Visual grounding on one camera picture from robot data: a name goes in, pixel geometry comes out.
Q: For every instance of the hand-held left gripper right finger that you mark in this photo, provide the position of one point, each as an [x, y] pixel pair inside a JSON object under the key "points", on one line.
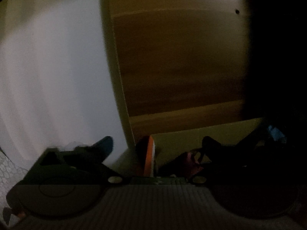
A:
{"points": [[211, 148]]}

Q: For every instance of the orange cardboard box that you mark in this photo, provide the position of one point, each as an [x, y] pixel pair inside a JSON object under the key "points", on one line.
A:
{"points": [[208, 134]]}

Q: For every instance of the pink red packet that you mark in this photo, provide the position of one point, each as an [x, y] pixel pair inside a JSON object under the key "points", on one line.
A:
{"points": [[190, 164]]}

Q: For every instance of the grey leaf-patterned cloth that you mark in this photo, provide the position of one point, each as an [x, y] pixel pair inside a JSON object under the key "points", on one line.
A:
{"points": [[7, 170]]}

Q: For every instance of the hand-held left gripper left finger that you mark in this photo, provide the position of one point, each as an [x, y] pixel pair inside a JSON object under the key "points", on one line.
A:
{"points": [[105, 146]]}

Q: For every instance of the blue and white cloth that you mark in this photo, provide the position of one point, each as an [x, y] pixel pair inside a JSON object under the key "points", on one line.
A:
{"points": [[275, 133]]}

